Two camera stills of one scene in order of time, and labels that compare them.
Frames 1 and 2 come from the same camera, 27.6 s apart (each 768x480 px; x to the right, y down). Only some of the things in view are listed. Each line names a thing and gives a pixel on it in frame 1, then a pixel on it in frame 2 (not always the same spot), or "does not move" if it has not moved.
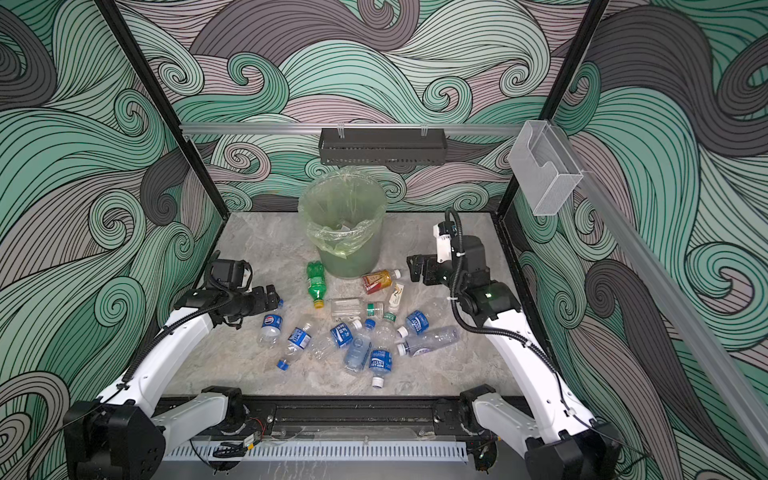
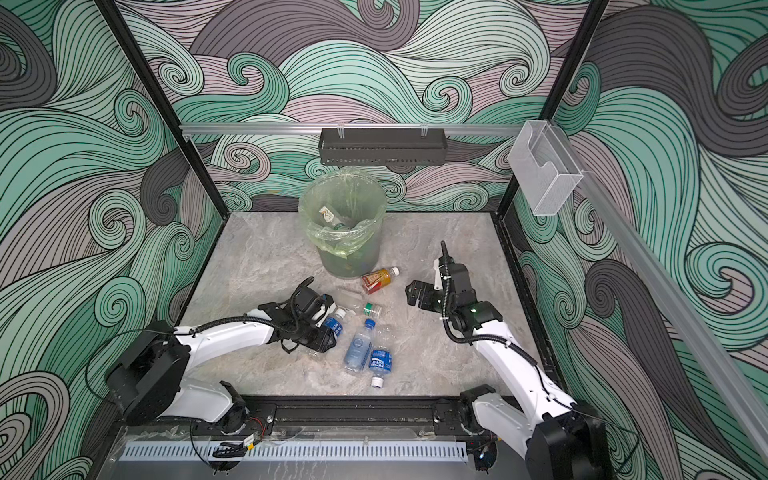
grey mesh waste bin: (342, 210) does not move
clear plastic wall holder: (544, 167) does not move
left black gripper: (261, 305) -> (324, 342)
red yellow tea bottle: (379, 280) does not move
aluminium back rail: (354, 129) does not move
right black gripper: (418, 270) -> (429, 290)
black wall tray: (382, 146) does not move
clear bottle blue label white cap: (338, 337) -> (335, 321)
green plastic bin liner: (342, 206) does not move
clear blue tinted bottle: (359, 348) does not move
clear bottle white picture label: (394, 302) -> (330, 217)
